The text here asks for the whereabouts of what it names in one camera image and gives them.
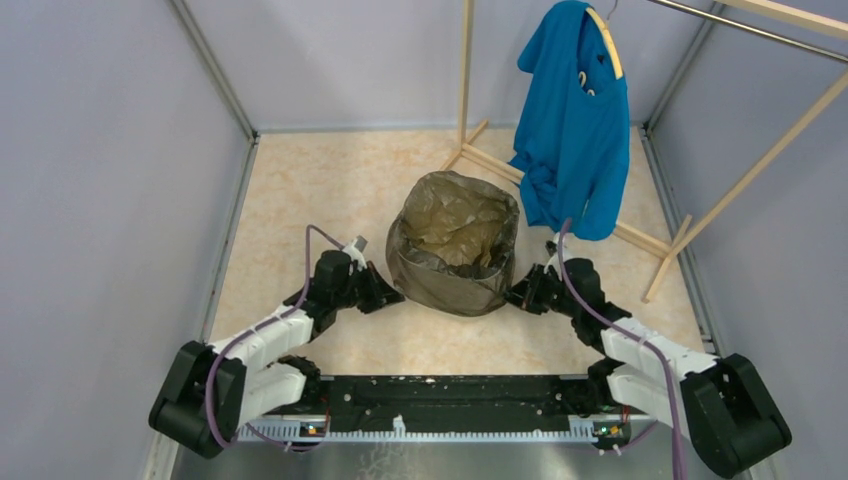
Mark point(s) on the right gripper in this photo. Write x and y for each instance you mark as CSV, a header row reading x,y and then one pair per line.
x,y
525,294

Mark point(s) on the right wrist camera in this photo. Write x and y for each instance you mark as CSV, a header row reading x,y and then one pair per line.
x,y
559,254

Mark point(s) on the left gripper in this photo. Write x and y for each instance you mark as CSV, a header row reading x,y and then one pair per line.
x,y
379,292

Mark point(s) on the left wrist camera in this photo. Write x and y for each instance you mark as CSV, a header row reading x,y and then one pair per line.
x,y
355,250

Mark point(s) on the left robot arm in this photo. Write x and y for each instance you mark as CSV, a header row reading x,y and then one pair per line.
x,y
213,390

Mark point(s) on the wooden clothes hanger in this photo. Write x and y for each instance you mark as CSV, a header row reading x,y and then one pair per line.
x,y
608,41

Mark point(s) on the white comb cable tray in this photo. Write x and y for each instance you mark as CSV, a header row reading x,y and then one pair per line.
x,y
285,430

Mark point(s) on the blue t-shirt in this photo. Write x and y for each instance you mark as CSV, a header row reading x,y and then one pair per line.
x,y
573,136

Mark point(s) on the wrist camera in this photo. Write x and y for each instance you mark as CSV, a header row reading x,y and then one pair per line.
x,y
355,250
559,254

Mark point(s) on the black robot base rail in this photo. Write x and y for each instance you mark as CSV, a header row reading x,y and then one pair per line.
x,y
452,404

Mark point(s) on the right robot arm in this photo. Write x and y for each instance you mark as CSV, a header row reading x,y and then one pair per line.
x,y
720,405

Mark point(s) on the dark translucent trash bag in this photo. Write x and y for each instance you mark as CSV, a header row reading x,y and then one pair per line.
x,y
452,246

